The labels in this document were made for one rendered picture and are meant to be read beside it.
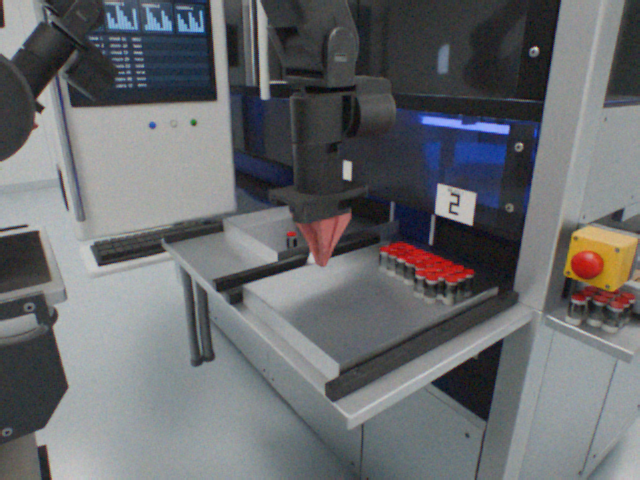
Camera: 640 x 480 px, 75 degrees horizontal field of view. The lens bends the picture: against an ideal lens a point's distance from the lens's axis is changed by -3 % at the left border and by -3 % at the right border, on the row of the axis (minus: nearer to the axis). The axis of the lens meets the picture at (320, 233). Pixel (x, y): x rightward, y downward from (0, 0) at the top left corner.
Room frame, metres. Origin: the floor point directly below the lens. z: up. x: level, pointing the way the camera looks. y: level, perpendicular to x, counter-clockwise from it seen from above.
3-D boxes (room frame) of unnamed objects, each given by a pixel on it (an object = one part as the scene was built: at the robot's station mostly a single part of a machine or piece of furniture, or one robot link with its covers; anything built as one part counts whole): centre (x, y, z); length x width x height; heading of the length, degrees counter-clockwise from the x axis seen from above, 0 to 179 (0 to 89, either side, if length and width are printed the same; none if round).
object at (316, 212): (0.48, 0.01, 1.07); 0.07 x 0.07 x 0.09; 36
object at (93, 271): (1.16, 0.45, 0.79); 0.45 x 0.28 x 0.03; 124
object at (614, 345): (0.59, -0.46, 0.87); 0.14 x 0.13 x 0.02; 126
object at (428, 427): (1.73, -0.16, 0.44); 2.06 x 1.00 x 0.88; 36
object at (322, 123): (0.49, 0.00, 1.20); 0.07 x 0.06 x 0.07; 128
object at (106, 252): (1.11, 0.42, 0.82); 0.40 x 0.14 x 0.02; 124
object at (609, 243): (0.58, -0.42, 1.00); 0.08 x 0.07 x 0.07; 126
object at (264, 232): (0.98, 0.03, 0.90); 0.34 x 0.26 x 0.04; 126
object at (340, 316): (0.64, -0.08, 0.90); 0.34 x 0.26 x 0.04; 126
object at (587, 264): (0.55, -0.38, 0.99); 0.04 x 0.04 x 0.04; 36
